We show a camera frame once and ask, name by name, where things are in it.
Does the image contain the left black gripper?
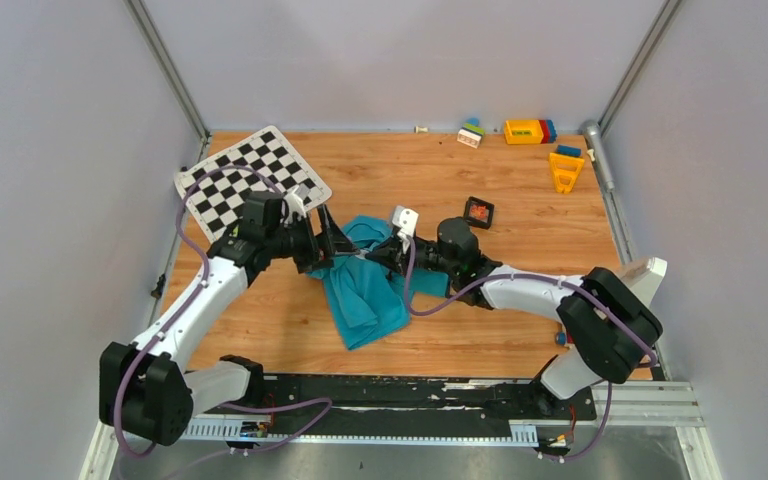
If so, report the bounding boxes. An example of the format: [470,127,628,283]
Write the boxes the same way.
[265,204,359,274]

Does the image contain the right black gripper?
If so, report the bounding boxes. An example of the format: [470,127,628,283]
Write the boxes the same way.
[366,234,459,279]

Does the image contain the teal t-shirt garment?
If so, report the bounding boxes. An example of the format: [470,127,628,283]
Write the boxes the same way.
[307,215,449,351]

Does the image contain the black hinged display case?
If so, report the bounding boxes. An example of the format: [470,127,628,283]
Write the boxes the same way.
[462,196,495,230]

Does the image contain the orange brooch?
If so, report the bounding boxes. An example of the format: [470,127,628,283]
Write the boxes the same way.
[469,204,489,222]

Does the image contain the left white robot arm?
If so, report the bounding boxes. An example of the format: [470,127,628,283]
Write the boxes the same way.
[99,191,360,446]

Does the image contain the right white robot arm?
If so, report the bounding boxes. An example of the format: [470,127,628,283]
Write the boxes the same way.
[365,218,668,418]

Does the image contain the black white checkerboard mat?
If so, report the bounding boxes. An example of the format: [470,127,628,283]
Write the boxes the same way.
[174,125,332,241]

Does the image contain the white green blue block stack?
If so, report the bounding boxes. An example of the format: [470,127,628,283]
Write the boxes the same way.
[456,117,485,149]

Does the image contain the yellow toy box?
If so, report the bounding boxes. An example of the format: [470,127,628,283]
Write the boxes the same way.
[503,119,545,145]

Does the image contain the red blue toy car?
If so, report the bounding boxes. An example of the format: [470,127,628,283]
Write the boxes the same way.
[554,331,571,347]

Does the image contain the yellow triangular toy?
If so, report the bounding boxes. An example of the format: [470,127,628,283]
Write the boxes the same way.
[548,153,585,194]

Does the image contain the red blue block pair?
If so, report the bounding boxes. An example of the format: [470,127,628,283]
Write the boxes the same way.
[539,119,557,144]

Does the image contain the blue flat block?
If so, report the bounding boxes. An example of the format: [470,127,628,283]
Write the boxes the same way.
[555,144,582,158]

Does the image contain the grey metal cylinder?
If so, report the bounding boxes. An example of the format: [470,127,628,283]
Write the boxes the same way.
[581,120,616,192]

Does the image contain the white tilted device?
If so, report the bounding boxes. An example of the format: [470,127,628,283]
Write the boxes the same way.
[617,257,668,307]

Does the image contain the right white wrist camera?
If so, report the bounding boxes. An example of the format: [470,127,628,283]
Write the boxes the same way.
[391,205,419,253]

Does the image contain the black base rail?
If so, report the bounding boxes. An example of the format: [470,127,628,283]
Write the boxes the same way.
[201,354,597,441]

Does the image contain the white slotted cable duct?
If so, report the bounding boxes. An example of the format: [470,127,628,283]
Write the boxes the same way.
[182,410,539,447]

